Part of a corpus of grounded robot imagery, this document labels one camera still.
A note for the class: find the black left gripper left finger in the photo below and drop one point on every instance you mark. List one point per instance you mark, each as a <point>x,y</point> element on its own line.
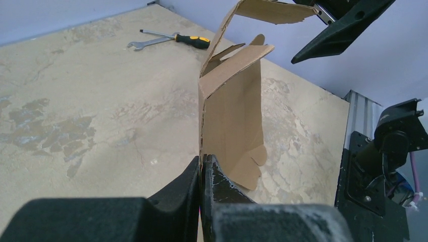
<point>171,214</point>

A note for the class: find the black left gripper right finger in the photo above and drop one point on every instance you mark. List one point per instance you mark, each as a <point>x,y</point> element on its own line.
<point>228,214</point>

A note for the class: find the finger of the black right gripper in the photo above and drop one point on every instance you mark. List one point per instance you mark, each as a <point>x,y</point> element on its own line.
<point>345,20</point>

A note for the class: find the brown cardboard box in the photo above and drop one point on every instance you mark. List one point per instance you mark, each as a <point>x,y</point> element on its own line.
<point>229,85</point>

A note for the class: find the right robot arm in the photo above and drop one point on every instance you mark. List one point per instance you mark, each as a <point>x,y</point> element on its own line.
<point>372,155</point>

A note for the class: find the yellow black screwdriver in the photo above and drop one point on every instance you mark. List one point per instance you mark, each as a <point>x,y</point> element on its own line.
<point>194,41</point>

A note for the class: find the silver wrench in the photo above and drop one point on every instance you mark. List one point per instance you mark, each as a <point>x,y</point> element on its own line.
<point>138,46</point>

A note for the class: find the aluminium frame rail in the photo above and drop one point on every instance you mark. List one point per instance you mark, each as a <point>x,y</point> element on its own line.
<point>363,116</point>

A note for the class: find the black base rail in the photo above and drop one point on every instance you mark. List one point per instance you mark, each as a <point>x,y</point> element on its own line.
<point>370,216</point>

